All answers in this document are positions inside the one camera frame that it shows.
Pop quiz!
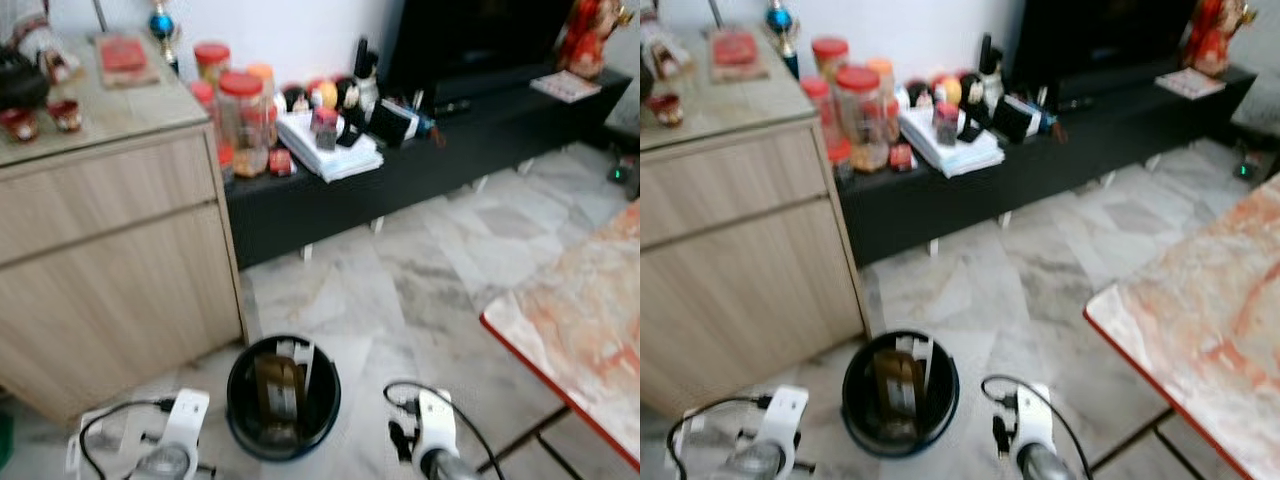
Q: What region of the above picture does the brown trash bag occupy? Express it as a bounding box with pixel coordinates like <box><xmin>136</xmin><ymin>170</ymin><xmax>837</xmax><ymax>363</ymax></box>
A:
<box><xmin>872</xmin><ymin>346</ymin><xmax>928</xmax><ymax>443</ymax></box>
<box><xmin>252</xmin><ymin>350</ymin><xmax>308</xmax><ymax>447</ymax></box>

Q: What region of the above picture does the yellow jar red lid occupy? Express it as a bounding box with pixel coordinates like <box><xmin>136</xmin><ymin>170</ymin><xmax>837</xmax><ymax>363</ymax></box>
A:
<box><xmin>811</xmin><ymin>36</ymin><xmax>850</xmax><ymax>83</ymax></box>
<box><xmin>194</xmin><ymin>41</ymin><xmax>232</xmax><ymax>88</ymax></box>

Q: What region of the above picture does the blue gold ornament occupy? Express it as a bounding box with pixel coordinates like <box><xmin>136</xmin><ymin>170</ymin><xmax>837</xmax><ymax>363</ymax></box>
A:
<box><xmin>148</xmin><ymin>0</ymin><xmax>182</xmax><ymax>73</ymax></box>
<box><xmin>765</xmin><ymin>0</ymin><xmax>800</xmax><ymax>73</ymax></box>

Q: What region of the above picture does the black television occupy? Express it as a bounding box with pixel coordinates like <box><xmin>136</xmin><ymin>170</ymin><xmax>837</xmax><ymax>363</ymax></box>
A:
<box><xmin>384</xmin><ymin>0</ymin><xmax>603</xmax><ymax>99</ymax></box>
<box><xmin>1008</xmin><ymin>0</ymin><xmax>1203</xmax><ymax>93</ymax></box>

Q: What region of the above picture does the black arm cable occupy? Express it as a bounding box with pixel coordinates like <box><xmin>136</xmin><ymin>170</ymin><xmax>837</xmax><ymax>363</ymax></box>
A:
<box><xmin>382</xmin><ymin>380</ymin><xmax>507</xmax><ymax>480</ymax></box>
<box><xmin>77</xmin><ymin>397</ymin><xmax>179</xmax><ymax>480</ymax></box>
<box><xmin>979</xmin><ymin>375</ymin><xmax>1097</xmax><ymax>480</ymax></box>
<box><xmin>666</xmin><ymin>394</ymin><xmax>776</xmax><ymax>480</ymax></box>

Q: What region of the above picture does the small dark jar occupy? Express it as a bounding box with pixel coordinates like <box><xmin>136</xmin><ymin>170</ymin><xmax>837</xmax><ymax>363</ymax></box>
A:
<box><xmin>932</xmin><ymin>100</ymin><xmax>961</xmax><ymax>147</ymax></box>
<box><xmin>312</xmin><ymin>106</ymin><xmax>340</xmax><ymax>152</ymax></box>

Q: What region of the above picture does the large clear jar red lid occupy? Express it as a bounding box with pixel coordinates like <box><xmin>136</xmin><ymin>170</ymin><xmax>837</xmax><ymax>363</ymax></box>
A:
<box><xmin>835</xmin><ymin>65</ymin><xmax>891</xmax><ymax>173</ymax></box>
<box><xmin>217</xmin><ymin>71</ymin><xmax>269</xmax><ymax>179</ymax></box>

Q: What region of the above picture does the clear jar orange lid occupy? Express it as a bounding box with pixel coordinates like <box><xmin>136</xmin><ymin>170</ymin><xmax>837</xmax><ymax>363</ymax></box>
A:
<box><xmin>247</xmin><ymin>63</ymin><xmax>277</xmax><ymax>106</ymax></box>
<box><xmin>866</xmin><ymin>57</ymin><xmax>897</xmax><ymax>101</ymax></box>

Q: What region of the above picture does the white flat card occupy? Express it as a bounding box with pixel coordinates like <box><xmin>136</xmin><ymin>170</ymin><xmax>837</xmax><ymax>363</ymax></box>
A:
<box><xmin>1155</xmin><ymin>67</ymin><xmax>1227</xmax><ymax>100</ymax></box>
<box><xmin>529</xmin><ymin>70</ymin><xmax>603</xmax><ymax>104</ymax></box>

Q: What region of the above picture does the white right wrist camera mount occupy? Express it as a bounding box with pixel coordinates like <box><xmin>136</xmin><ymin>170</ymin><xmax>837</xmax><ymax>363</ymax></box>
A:
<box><xmin>411</xmin><ymin>388</ymin><xmax>460</xmax><ymax>467</ymax></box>
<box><xmin>1009</xmin><ymin>384</ymin><xmax>1057</xmax><ymax>463</ymax></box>

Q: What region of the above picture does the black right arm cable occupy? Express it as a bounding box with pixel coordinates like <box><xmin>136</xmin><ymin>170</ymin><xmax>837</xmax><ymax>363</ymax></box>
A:
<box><xmin>382</xmin><ymin>380</ymin><xmax>507</xmax><ymax>480</ymax></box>
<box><xmin>979</xmin><ymin>375</ymin><xmax>1097</xmax><ymax>480</ymax></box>

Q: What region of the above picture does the light wooden cabinet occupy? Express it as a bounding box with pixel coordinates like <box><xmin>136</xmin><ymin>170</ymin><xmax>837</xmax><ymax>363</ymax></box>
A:
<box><xmin>0</xmin><ymin>32</ymin><xmax>248</xmax><ymax>424</ymax></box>
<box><xmin>640</xmin><ymin>28</ymin><xmax>872</xmax><ymax>418</ymax></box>

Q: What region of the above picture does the black box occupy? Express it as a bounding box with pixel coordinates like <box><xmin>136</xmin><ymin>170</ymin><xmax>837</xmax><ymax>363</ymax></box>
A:
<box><xmin>992</xmin><ymin>95</ymin><xmax>1043</xmax><ymax>145</ymax></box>
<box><xmin>369</xmin><ymin>99</ymin><xmax>422</xmax><ymax>150</ymax></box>

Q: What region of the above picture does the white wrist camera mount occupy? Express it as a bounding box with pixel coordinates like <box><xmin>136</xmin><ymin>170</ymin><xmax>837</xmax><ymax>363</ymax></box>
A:
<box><xmin>148</xmin><ymin>388</ymin><xmax>212</xmax><ymax>473</ymax></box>
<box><xmin>1009</xmin><ymin>384</ymin><xmax>1057</xmax><ymax>463</ymax></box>
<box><xmin>742</xmin><ymin>385</ymin><xmax>810</xmax><ymax>473</ymax></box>
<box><xmin>411</xmin><ymin>388</ymin><xmax>460</xmax><ymax>467</ymax></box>

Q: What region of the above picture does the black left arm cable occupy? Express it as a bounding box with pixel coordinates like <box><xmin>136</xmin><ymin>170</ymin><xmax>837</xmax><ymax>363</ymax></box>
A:
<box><xmin>666</xmin><ymin>394</ymin><xmax>776</xmax><ymax>480</ymax></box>
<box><xmin>77</xmin><ymin>397</ymin><xmax>179</xmax><ymax>480</ymax></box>

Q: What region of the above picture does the white red doll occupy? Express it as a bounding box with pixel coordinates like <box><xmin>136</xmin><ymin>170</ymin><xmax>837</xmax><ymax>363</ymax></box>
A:
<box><xmin>0</xmin><ymin>0</ymin><xmax>83</xmax><ymax>83</ymax></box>
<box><xmin>640</xmin><ymin>0</ymin><xmax>694</xmax><ymax>81</ymax></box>

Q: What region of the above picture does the red figurine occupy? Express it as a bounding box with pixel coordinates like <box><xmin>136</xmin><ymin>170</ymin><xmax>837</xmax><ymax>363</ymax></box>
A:
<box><xmin>557</xmin><ymin>0</ymin><xmax>633</xmax><ymax>80</ymax></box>
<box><xmin>1184</xmin><ymin>0</ymin><xmax>1259</xmax><ymax>78</ymax></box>

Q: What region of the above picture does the black low tv console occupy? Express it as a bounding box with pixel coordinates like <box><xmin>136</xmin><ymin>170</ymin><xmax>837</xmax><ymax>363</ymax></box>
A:
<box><xmin>224</xmin><ymin>68</ymin><xmax>634</xmax><ymax>270</ymax></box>
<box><xmin>837</xmin><ymin>64</ymin><xmax>1259</xmax><ymax>267</ymax></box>

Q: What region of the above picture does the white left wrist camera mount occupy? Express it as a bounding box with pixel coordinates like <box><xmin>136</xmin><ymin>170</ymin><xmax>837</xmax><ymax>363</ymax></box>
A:
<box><xmin>742</xmin><ymin>385</ymin><xmax>810</xmax><ymax>473</ymax></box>
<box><xmin>148</xmin><ymin>388</ymin><xmax>212</xmax><ymax>473</ymax></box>

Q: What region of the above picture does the black round rubbish bin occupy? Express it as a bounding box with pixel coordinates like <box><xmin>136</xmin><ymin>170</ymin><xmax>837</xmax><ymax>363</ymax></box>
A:
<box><xmin>842</xmin><ymin>330</ymin><xmax>961</xmax><ymax>460</ymax></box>
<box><xmin>226</xmin><ymin>334</ymin><xmax>342</xmax><ymax>463</ymax></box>

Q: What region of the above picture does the red box on tray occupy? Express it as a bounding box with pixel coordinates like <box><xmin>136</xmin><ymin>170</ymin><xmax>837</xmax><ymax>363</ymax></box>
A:
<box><xmin>96</xmin><ymin>34</ymin><xmax>161</xmax><ymax>90</ymax></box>
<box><xmin>709</xmin><ymin>29</ymin><xmax>771</xmax><ymax>84</ymax></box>

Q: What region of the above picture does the white paper stack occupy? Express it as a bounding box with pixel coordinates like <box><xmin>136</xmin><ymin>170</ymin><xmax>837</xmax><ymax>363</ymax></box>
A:
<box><xmin>897</xmin><ymin>105</ymin><xmax>1007</xmax><ymax>179</ymax></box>
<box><xmin>276</xmin><ymin>110</ymin><xmax>385</xmax><ymax>184</ymax></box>

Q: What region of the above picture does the marble table with red edge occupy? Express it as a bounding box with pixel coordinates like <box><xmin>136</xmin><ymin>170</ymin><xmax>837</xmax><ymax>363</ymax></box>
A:
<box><xmin>1084</xmin><ymin>174</ymin><xmax>1280</xmax><ymax>480</ymax></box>
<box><xmin>479</xmin><ymin>200</ymin><xmax>641</xmax><ymax>473</ymax></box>

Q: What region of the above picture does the black device green light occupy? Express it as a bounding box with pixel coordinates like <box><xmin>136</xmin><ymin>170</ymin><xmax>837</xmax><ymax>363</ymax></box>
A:
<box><xmin>1233</xmin><ymin>148</ymin><xmax>1273</xmax><ymax>188</ymax></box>
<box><xmin>607</xmin><ymin>154</ymin><xmax>641</xmax><ymax>202</ymax></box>

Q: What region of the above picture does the small red cup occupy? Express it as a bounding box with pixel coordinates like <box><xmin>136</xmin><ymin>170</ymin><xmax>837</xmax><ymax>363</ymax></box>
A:
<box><xmin>47</xmin><ymin>99</ymin><xmax>84</xmax><ymax>134</ymax></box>
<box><xmin>0</xmin><ymin>107</ymin><xmax>40</xmax><ymax>143</ymax></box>
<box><xmin>645</xmin><ymin>93</ymin><xmax>685</xmax><ymax>128</ymax></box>

